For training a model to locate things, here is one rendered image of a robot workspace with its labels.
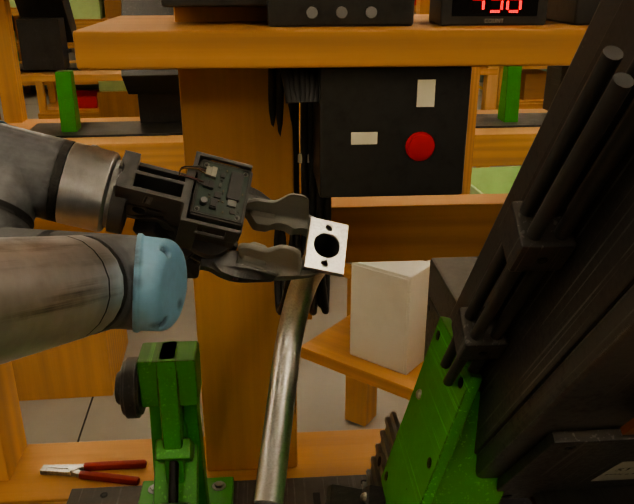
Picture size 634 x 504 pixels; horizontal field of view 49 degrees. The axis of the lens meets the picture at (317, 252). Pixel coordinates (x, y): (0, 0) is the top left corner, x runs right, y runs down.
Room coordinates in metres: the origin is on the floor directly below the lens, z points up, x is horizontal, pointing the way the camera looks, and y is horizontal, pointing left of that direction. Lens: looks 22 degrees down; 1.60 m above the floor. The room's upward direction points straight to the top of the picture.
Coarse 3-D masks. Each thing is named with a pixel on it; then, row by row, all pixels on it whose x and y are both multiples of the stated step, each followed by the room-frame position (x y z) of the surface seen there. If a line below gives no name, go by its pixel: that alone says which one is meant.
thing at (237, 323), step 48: (192, 96) 0.88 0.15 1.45; (240, 96) 0.88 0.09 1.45; (192, 144) 0.88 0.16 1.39; (240, 144) 0.88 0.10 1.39; (288, 144) 0.88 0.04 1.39; (288, 192) 0.88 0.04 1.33; (240, 240) 0.88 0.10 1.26; (288, 240) 0.88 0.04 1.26; (240, 288) 0.88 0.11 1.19; (240, 336) 0.88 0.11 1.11; (0, 384) 0.89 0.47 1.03; (240, 384) 0.88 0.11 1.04; (0, 432) 0.86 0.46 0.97; (240, 432) 0.88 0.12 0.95; (0, 480) 0.85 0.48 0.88
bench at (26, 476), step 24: (312, 432) 0.98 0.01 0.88; (336, 432) 0.98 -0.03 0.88; (360, 432) 0.98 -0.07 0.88; (24, 456) 0.91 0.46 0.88; (48, 456) 0.91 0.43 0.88; (72, 456) 0.91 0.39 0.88; (96, 456) 0.91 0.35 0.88; (120, 456) 0.91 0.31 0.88; (144, 456) 0.91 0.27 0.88; (312, 456) 0.91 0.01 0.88; (336, 456) 0.91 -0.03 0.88; (360, 456) 0.91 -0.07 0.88; (24, 480) 0.86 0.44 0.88; (48, 480) 0.86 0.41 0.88; (72, 480) 0.86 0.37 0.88; (144, 480) 0.86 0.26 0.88; (240, 480) 0.86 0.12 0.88
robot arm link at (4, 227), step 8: (0, 200) 0.55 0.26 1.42; (0, 208) 0.55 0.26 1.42; (8, 208) 0.55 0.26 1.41; (16, 208) 0.56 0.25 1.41; (0, 216) 0.54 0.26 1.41; (8, 216) 0.55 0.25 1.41; (16, 216) 0.55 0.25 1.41; (24, 216) 0.56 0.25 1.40; (0, 224) 0.54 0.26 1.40; (8, 224) 0.55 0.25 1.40; (16, 224) 0.55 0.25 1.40; (24, 224) 0.56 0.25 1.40; (32, 224) 0.57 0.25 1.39; (0, 232) 0.53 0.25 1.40; (8, 232) 0.52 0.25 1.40; (16, 232) 0.52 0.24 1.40; (24, 232) 0.52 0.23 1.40; (32, 232) 0.52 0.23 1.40; (40, 232) 0.52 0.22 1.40
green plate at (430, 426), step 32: (448, 320) 0.63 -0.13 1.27; (416, 384) 0.63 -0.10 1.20; (480, 384) 0.52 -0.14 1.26; (416, 416) 0.60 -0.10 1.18; (448, 416) 0.53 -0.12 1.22; (416, 448) 0.57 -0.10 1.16; (448, 448) 0.52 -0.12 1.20; (384, 480) 0.62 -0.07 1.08; (416, 480) 0.54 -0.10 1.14; (448, 480) 0.53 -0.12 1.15; (480, 480) 0.54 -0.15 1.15
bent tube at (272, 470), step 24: (312, 240) 0.64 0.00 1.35; (336, 240) 0.65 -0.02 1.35; (312, 264) 0.62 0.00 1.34; (336, 264) 0.63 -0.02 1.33; (288, 288) 0.70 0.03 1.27; (312, 288) 0.68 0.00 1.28; (288, 312) 0.69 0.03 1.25; (288, 336) 0.68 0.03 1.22; (288, 360) 0.67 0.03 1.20; (288, 384) 0.65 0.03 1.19; (288, 408) 0.63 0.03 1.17; (264, 432) 0.61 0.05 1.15; (288, 432) 0.61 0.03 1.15; (264, 456) 0.59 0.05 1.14; (288, 456) 0.59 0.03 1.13; (264, 480) 0.57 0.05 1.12
